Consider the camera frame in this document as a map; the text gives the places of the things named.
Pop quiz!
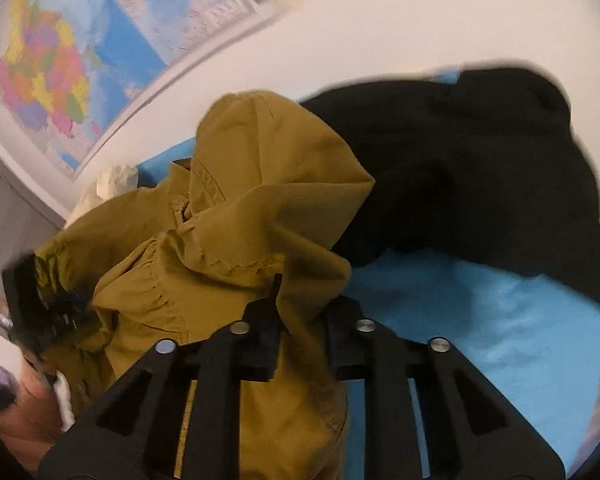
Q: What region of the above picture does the mustard yellow jacket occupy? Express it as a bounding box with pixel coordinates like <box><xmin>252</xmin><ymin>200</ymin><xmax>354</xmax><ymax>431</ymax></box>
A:
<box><xmin>35</xmin><ymin>91</ymin><xmax>374</xmax><ymax>479</ymax></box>

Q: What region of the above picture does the black garment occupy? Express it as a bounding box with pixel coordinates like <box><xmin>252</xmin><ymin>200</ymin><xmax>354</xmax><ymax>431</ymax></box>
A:
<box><xmin>304</xmin><ymin>67</ymin><xmax>600</xmax><ymax>302</ymax></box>

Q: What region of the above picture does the cream white garment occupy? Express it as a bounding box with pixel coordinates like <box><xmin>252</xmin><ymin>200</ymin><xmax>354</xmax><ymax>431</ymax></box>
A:
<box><xmin>65</xmin><ymin>165</ymin><xmax>138</xmax><ymax>229</ymax></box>

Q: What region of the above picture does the person's left hand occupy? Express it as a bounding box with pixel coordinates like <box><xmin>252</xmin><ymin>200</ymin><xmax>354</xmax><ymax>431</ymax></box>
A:
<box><xmin>0</xmin><ymin>360</ymin><xmax>64</xmax><ymax>476</ymax></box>

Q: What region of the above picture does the blue bed sheet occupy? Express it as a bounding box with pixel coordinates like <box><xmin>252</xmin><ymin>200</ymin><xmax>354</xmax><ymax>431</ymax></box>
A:
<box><xmin>136</xmin><ymin>66</ymin><xmax>600</xmax><ymax>480</ymax></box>

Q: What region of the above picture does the brown wooden door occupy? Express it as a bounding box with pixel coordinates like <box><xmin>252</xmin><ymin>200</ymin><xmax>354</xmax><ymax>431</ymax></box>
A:
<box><xmin>0</xmin><ymin>159</ymin><xmax>65</xmax><ymax>336</ymax></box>

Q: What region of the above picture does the colourful wall map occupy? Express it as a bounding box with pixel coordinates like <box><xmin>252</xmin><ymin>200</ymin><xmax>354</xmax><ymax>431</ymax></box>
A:
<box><xmin>0</xmin><ymin>0</ymin><xmax>277</xmax><ymax>177</ymax></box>

